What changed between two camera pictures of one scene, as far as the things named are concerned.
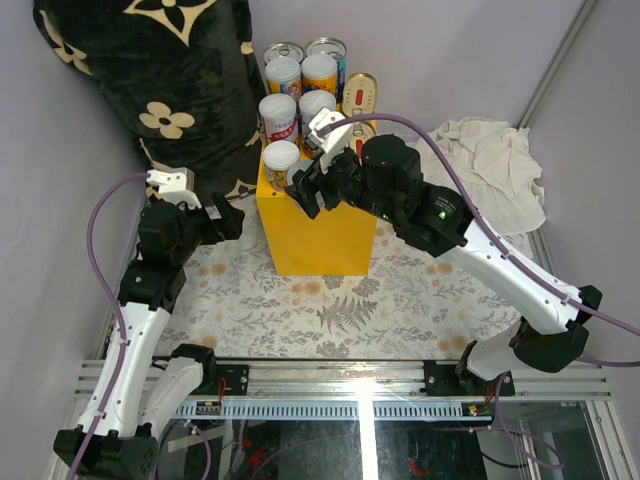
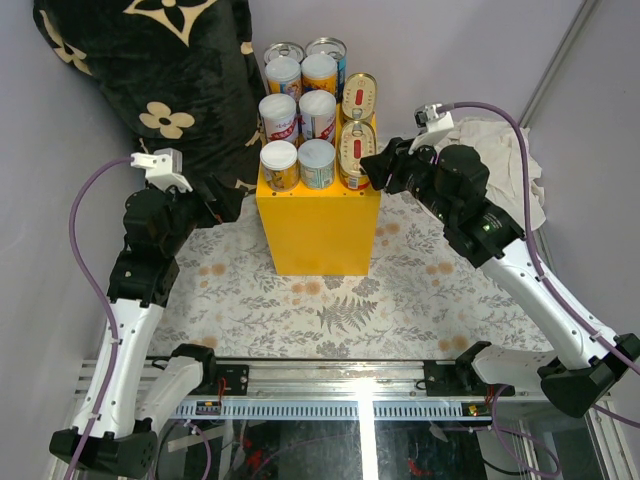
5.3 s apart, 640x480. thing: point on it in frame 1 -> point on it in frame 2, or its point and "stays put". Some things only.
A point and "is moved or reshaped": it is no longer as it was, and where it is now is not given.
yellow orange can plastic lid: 318,72 stays put
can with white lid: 311,103 stays put
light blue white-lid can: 296,165 is moved or reshaped
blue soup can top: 284,49 stays put
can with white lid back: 278,157 stays put
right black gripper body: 345,180 -> 415,173
